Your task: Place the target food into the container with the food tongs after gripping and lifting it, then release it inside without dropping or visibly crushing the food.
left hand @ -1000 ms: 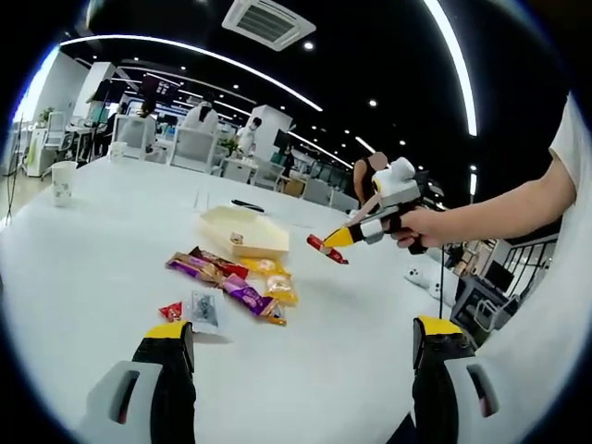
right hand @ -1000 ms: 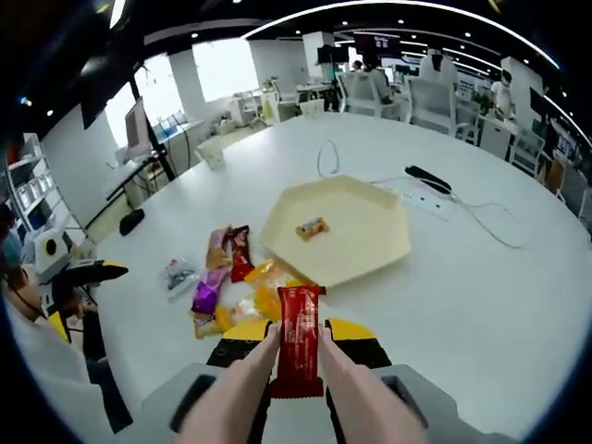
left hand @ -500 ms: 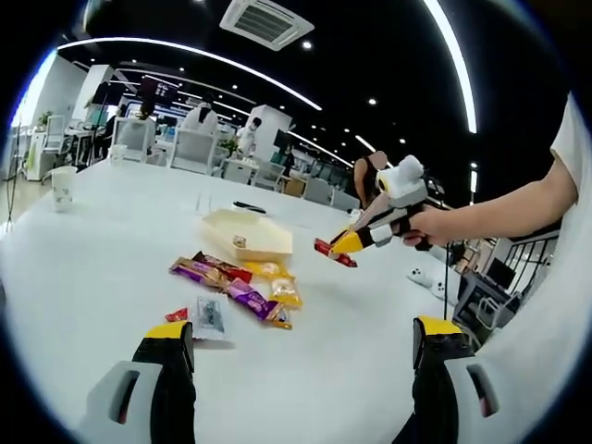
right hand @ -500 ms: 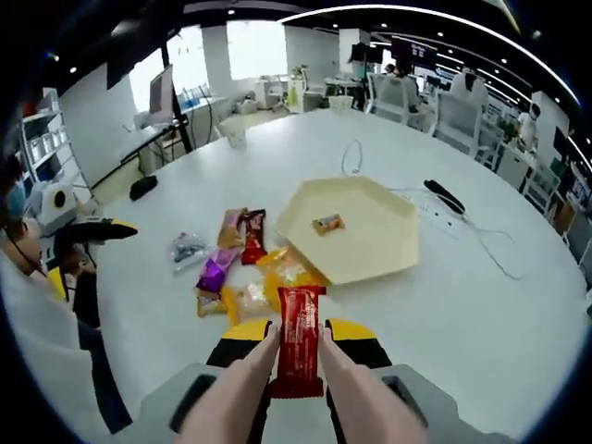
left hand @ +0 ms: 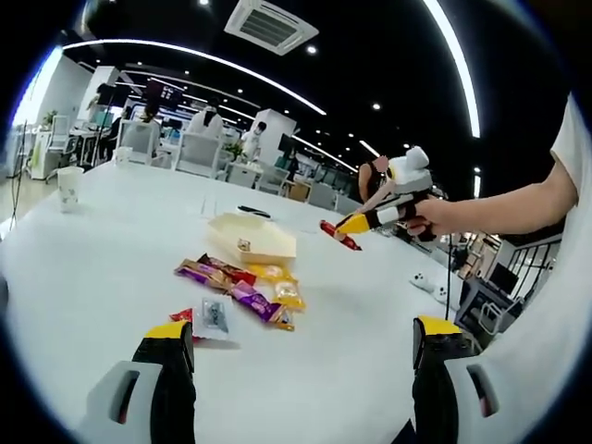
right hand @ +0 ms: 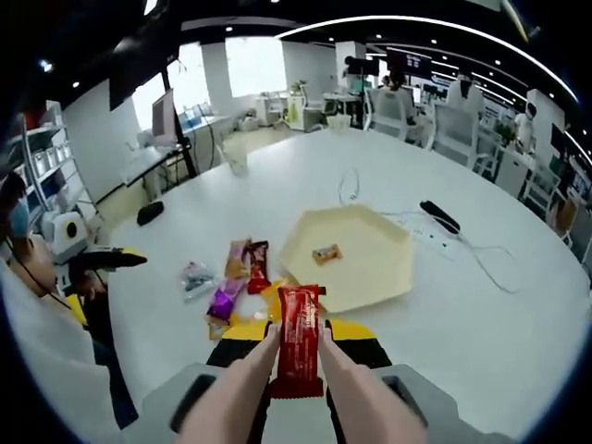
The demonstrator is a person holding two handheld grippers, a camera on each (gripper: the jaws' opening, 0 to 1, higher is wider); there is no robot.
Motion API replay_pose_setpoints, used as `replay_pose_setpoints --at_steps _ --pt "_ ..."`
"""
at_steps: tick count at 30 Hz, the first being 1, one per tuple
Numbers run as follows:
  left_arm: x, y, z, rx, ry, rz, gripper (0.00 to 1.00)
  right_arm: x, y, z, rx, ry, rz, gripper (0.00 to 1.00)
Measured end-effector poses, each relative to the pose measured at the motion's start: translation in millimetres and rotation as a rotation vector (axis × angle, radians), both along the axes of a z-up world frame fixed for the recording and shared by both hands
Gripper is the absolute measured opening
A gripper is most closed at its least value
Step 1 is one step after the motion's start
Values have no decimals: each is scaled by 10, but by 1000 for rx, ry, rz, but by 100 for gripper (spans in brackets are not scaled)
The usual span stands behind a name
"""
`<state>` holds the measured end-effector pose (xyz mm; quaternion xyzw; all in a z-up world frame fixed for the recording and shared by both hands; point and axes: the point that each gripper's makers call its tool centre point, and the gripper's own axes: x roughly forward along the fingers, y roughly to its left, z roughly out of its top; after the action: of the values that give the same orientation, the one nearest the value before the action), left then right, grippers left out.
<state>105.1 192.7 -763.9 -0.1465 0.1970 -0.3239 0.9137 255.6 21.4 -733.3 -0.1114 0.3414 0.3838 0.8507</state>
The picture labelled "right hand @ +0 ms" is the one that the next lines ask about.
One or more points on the red food packet white print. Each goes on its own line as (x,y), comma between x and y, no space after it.
(298,342)

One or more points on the plain white paper cup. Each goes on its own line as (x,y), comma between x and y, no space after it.
(339,122)

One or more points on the dark red food bar packet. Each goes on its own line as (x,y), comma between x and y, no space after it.
(258,268)

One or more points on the white mesh office chair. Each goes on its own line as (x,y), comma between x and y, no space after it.
(393,111)
(455,131)

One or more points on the potted green plant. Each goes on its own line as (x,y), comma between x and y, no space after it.
(298,86)

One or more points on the person's white shirt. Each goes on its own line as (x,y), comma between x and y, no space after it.
(46,351)

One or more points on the white storage shelf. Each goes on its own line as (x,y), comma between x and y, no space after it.
(46,157)

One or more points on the clear food packet dark contents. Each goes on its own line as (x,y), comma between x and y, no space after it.
(196,277)

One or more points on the long ceiling light strip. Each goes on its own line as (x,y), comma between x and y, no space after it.
(393,18)

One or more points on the cream hexagonal container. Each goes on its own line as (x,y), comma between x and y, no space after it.
(365,277)

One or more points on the computer monitor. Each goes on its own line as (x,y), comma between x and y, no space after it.
(163,115)

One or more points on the black screen on stand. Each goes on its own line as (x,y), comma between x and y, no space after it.
(358,65)

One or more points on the black panel on tripod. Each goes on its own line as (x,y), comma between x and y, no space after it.
(139,78)

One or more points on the hanging dark display screen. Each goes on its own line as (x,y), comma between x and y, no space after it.
(409,62)

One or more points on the purple brown food packet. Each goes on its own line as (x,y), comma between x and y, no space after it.
(224,300)

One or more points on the black computer mouse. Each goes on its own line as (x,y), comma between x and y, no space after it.
(150,213)

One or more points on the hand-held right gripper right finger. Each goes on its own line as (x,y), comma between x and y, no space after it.
(365,351)

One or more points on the small orange candy food packet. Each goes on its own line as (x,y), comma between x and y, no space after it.
(327,254)

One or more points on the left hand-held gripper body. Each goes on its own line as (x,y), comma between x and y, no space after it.
(69,231)

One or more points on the white power strip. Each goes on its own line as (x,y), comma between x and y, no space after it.
(430,238)

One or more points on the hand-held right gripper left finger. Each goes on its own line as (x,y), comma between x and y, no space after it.
(231,351)

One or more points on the brown purple-label food bar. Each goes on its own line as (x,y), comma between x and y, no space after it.
(238,261)

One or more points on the desk with black legs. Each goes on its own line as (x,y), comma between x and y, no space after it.
(152,162)

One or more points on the printed white paper cup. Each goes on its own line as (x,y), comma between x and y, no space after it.
(238,159)

